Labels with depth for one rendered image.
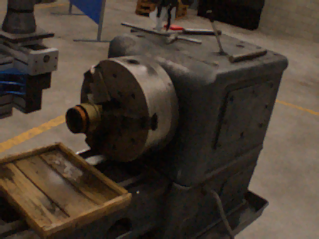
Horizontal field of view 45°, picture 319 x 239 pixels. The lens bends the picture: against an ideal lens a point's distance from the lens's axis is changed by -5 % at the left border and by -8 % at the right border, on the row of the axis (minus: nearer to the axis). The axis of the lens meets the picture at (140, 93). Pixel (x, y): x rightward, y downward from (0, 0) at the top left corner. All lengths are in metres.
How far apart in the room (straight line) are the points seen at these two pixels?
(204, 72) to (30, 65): 0.71
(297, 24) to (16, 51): 9.91
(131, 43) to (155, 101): 0.32
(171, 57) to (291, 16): 9.94
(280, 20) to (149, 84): 10.14
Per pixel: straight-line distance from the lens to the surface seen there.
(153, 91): 1.13
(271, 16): 11.22
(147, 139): 1.13
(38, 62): 1.60
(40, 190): 1.17
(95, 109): 1.13
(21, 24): 1.67
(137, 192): 1.25
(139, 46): 1.35
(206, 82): 1.17
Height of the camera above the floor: 1.57
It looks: 21 degrees down
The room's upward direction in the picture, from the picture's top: 9 degrees clockwise
